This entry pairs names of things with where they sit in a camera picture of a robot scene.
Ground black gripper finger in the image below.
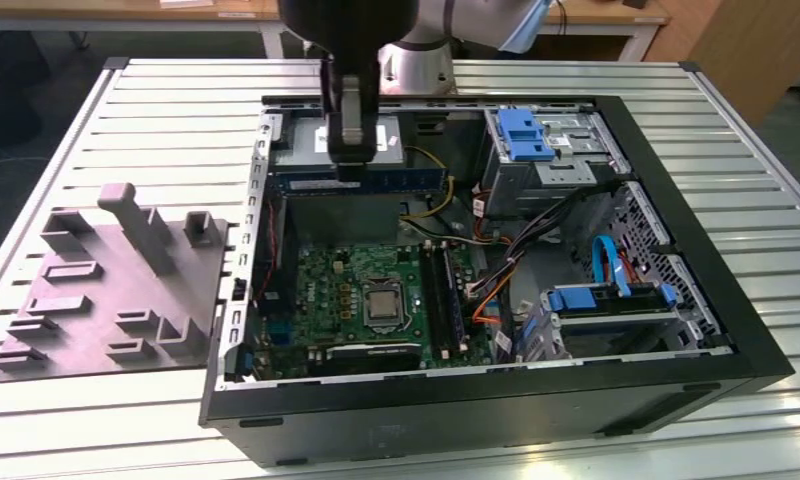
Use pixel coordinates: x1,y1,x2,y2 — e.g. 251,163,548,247
318,54,382,184

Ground black RAM slot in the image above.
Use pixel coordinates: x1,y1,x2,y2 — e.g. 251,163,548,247
417,240,445,351

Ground grey power supply unit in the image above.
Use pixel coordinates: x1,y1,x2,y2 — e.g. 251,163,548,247
269,113,405,246

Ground black case fan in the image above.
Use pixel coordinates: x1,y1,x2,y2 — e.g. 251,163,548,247
265,194,291,299

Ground blue disk carrier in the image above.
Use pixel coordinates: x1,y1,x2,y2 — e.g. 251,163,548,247
497,107,549,162

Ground wooden desk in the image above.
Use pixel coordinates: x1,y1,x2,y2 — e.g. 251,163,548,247
0,0,672,61

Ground green motherboard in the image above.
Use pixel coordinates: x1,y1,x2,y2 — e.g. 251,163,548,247
251,242,501,379

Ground metal drive cage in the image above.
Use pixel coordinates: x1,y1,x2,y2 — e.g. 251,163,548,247
482,107,632,216

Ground silver CPU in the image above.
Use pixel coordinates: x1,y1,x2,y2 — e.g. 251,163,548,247
363,289,405,321

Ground CPU socket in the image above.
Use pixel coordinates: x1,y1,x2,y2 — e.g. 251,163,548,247
358,277,412,334

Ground black graphics card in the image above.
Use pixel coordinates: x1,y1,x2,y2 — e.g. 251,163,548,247
322,342,422,374

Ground hard disk in blue carrier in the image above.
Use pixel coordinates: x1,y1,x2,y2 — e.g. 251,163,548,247
546,282,678,316

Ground grey parts rack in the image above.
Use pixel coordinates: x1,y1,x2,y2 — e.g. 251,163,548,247
0,182,241,384

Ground metal disk bay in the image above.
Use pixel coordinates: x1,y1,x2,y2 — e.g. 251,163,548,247
538,289,734,361

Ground wooden cabinet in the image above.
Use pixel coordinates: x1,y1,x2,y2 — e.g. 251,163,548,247
642,0,800,126

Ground black PC case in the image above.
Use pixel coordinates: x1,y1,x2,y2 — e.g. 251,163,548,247
197,93,796,469

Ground yellow wire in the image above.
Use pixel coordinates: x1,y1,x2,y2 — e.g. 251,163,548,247
402,144,456,219

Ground red cable with white label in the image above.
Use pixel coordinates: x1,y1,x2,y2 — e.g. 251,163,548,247
469,184,514,246

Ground red black twisted wire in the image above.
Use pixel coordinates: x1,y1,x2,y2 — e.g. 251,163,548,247
255,194,287,304

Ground black cable bundle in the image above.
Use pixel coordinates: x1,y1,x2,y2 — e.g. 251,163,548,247
469,179,625,301

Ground orange wires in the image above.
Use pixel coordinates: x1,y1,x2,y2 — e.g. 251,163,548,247
472,294,508,326

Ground blue flat data cable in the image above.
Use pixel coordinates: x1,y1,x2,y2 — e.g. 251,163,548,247
590,234,634,299

